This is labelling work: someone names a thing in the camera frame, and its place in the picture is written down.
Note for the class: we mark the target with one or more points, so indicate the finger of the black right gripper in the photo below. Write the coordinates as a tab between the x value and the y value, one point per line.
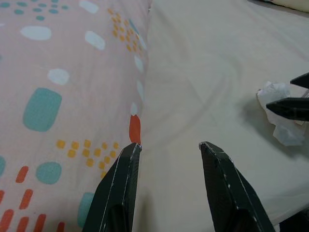
289	107
303	79

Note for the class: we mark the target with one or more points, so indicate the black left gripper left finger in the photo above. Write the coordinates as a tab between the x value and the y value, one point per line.
116	193

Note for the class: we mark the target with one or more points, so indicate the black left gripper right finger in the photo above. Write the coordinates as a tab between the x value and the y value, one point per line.
227	193

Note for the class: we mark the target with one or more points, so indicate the white tissue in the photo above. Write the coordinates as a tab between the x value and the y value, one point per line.
287	135

